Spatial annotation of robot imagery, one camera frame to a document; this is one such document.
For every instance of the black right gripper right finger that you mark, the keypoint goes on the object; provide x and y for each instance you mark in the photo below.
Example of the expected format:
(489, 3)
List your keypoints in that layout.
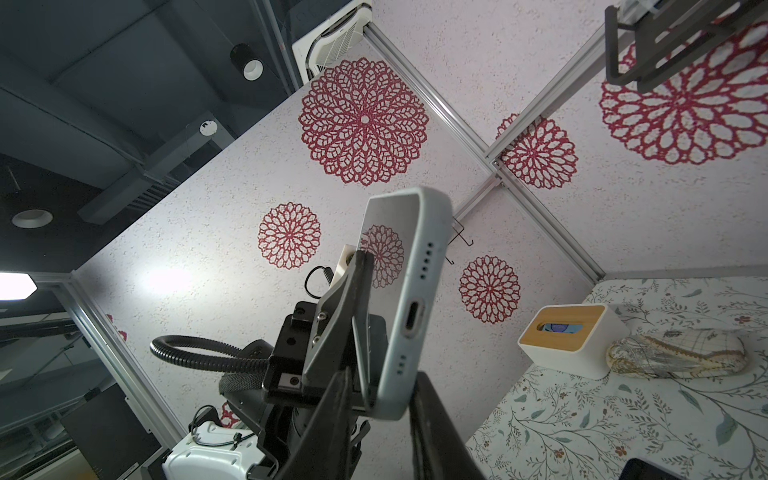
(438, 451)

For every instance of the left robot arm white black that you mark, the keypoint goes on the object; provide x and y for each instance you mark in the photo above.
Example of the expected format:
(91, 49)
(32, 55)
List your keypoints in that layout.
(265, 435)

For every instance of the black phone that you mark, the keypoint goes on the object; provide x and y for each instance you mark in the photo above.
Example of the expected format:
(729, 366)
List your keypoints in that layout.
(639, 469)
(402, 243)

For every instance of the white box with wooden top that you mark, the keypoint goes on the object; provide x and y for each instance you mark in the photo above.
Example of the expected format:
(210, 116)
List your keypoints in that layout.
(573, 339)

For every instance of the grey wall shelf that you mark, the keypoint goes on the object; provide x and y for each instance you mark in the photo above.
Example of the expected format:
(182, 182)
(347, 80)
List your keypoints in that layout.
(648, 42)

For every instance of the black wire wall basket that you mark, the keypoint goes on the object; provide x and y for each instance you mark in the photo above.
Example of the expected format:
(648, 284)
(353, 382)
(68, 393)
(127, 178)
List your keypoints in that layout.
(457, 238)

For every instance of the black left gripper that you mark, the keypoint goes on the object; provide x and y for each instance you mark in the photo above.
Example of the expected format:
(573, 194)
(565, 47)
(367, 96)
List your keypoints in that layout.
(319, 339)

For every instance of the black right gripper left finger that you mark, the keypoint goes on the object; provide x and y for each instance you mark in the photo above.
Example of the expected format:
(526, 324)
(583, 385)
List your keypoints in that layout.
(324, 451)

